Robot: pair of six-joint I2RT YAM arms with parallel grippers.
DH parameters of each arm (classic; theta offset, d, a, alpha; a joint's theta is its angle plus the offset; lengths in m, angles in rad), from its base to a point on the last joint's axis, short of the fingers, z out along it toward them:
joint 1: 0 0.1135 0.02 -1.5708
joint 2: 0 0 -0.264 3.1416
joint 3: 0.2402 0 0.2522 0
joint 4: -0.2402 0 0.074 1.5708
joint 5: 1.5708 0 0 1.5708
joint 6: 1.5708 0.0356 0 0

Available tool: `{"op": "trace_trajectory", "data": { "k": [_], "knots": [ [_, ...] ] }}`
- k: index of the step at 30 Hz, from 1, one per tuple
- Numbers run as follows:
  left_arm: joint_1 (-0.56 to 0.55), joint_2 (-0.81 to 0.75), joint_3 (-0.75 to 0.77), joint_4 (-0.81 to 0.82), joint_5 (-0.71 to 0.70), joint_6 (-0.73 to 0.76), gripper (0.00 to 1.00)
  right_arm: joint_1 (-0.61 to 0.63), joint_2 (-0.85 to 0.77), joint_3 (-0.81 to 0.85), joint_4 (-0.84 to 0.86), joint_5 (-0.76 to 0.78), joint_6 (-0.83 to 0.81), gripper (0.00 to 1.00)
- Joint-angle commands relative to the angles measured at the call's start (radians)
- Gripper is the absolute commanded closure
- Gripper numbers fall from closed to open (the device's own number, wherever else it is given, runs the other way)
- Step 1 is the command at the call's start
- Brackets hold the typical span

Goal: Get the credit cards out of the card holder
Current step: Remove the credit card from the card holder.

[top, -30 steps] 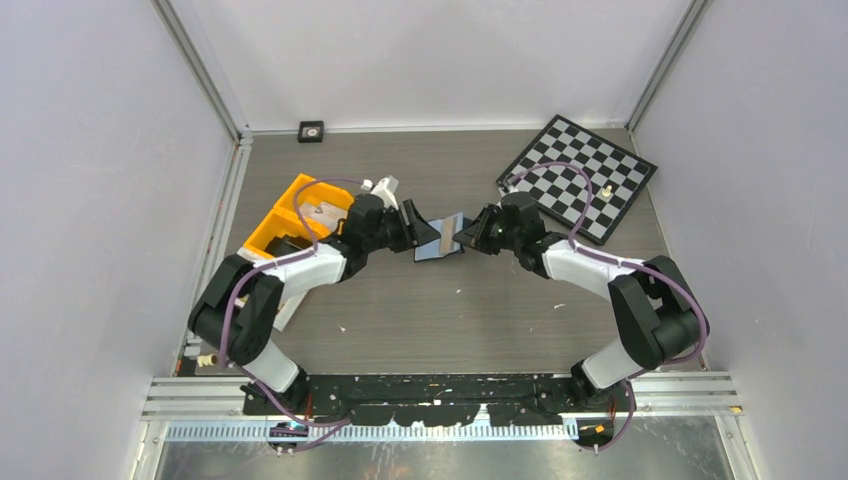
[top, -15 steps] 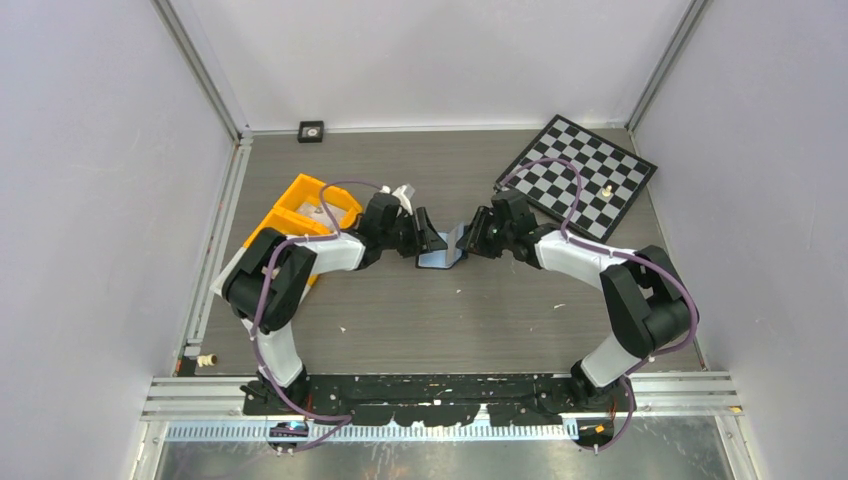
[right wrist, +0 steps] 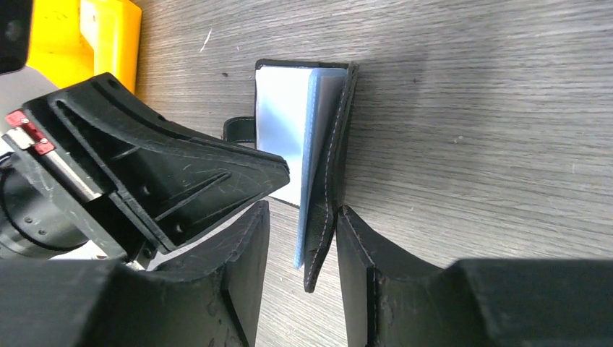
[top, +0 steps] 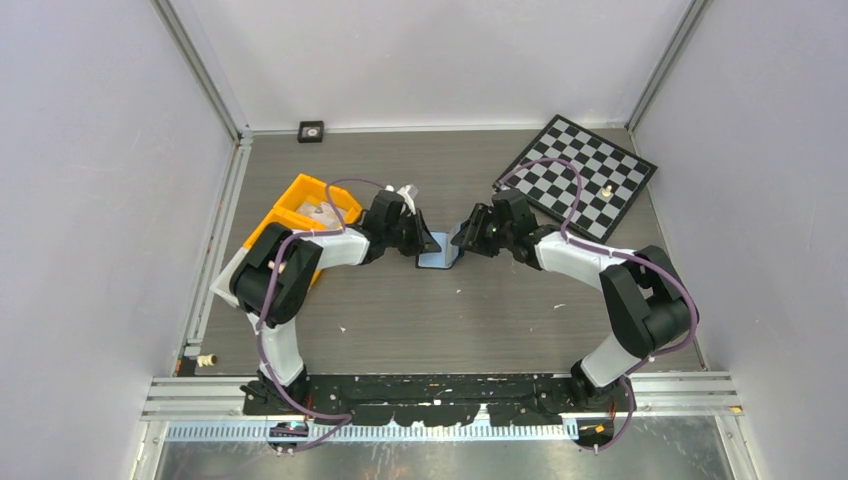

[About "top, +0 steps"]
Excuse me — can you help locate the silver credit card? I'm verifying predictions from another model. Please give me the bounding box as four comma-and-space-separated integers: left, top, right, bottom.
296, 201, 340, 230

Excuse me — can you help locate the white plastic tray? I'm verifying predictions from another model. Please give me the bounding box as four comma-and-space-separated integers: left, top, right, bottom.
209, 247, 248, 309

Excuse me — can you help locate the black white chessboard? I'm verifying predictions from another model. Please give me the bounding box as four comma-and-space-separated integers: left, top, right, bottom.
493, 115, 657, 243

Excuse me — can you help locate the small black square box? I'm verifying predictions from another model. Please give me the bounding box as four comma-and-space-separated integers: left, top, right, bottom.
297, 120, 325, 144

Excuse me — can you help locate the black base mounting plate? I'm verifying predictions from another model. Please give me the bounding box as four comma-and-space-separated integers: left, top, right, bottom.
240, 373, 629, 427

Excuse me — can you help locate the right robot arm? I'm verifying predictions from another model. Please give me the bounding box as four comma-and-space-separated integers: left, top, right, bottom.
451, 189, 698, 411

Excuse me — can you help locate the yellow plastic bin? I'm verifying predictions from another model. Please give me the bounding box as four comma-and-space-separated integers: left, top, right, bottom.
273, 173, 363, 230
243, 204, 328, 249

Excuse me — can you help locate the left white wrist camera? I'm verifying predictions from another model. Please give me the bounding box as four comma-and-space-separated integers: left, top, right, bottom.
385, 184, 418, 215

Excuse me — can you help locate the black leather card holder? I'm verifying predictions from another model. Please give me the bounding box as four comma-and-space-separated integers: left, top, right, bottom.
415, 221, 465, 271

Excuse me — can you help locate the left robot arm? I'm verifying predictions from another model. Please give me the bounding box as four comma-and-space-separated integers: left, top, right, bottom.
228, 189, 441, 414

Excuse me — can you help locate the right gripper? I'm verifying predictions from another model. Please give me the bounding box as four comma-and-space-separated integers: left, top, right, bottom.
450, 203, 514, 258

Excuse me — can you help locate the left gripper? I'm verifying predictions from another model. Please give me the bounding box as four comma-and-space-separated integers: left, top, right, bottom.
384, 209, 441, 257

